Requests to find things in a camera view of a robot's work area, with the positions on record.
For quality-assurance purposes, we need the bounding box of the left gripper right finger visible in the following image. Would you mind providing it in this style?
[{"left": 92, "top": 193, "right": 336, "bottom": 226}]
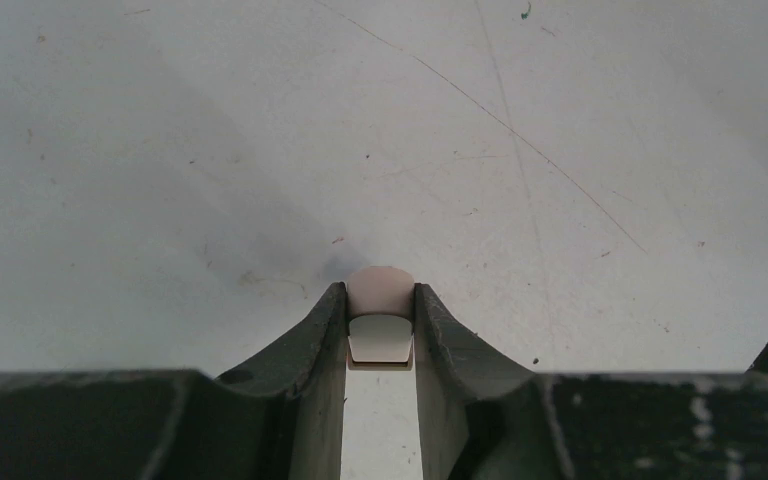
[{"left": 414, "top": 284, "right": 768, "bottom": 479}]

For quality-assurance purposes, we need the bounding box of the beige brown stapler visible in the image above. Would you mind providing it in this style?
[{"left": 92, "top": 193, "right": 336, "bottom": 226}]
[{"left": 346, "top": 266, "right": 415, "bottom": 371}]

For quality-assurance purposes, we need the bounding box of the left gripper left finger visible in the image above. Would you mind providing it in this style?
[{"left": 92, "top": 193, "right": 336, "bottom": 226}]
[{"left": 0, "top": 283, "right": 347, "bottom": 479}]

